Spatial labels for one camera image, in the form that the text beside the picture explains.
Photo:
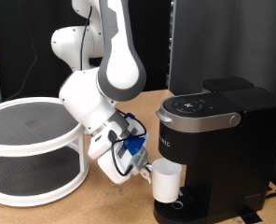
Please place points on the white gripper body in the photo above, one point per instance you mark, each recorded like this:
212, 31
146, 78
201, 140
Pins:
110, 155

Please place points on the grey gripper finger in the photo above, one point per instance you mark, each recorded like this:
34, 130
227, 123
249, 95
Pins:
145, 175
148, 165

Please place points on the white mug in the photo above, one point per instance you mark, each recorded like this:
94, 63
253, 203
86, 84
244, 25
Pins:
166, 183

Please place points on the black Keurig coffee machine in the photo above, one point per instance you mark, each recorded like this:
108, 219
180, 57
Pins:
231, 149

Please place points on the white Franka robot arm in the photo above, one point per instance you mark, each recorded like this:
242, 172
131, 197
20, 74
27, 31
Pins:
113, 62

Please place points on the white two-tier turntable shelf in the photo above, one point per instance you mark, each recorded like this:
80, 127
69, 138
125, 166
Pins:
35, 124

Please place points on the aluminium frame post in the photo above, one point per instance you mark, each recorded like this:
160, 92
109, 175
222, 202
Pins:
172, 12

